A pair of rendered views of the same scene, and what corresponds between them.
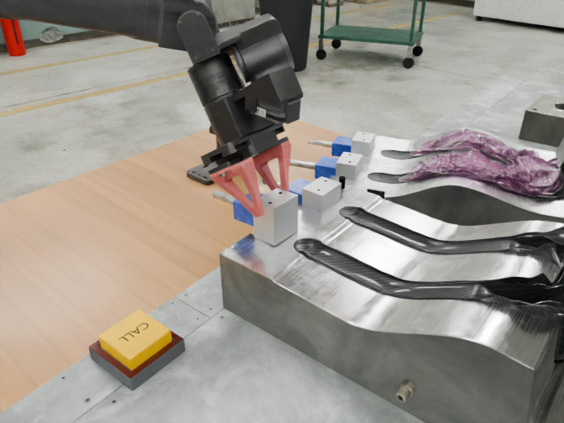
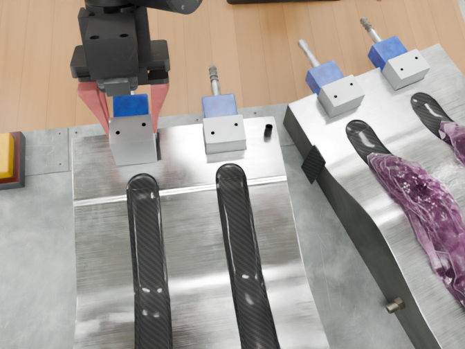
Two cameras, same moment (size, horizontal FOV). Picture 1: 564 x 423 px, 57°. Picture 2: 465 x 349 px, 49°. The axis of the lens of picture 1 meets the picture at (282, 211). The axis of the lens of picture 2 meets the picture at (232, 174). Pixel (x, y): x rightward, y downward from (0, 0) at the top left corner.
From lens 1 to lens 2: 0.55 m
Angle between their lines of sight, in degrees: 42
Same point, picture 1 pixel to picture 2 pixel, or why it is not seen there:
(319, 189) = (214, 132)
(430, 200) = (355, 211)
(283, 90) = (102, 64)
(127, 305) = (33, 109)
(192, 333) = (43, 175)
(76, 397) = not seen: outside the picture
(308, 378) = (69, 284)
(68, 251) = (48, 13)
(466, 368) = not seen: outside the picture
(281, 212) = (124, 147)
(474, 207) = (383, 257)
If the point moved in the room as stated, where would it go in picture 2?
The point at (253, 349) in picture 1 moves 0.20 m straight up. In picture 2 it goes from (64, 226) to (11, 162)
